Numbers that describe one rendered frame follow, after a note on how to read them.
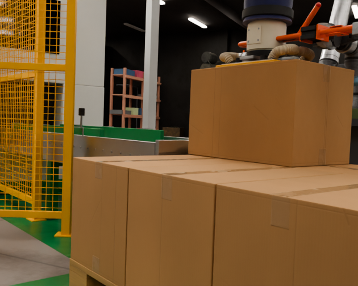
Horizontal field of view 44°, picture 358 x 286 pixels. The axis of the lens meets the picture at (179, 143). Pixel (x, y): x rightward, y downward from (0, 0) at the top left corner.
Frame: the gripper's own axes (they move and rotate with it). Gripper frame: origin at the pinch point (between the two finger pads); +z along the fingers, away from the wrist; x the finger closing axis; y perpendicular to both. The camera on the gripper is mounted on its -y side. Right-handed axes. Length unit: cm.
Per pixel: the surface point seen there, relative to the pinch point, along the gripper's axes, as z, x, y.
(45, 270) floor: 74, -108, 87
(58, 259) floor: 63, -108, 98
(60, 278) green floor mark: 73, -108, 74
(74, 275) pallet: 78, -100, 52
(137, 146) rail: 33, -50, 77
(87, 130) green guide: 23, -45, 150
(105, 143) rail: 33, -51, 109
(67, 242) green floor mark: 46, -107, 124
